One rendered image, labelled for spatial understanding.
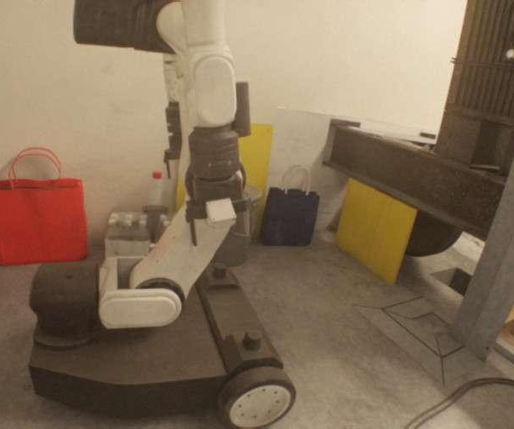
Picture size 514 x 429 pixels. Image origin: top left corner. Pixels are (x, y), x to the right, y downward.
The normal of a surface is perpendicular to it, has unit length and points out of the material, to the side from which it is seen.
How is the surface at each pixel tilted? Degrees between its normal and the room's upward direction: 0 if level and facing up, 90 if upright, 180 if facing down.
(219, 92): 90
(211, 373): 0
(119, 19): 113
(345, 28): 90
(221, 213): 32
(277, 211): 88
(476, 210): 90
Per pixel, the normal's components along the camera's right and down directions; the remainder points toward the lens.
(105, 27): 0.24, 0.71
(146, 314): 0.33, 0.37
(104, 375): 0.14, -0.93
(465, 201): -0.88, 0.04
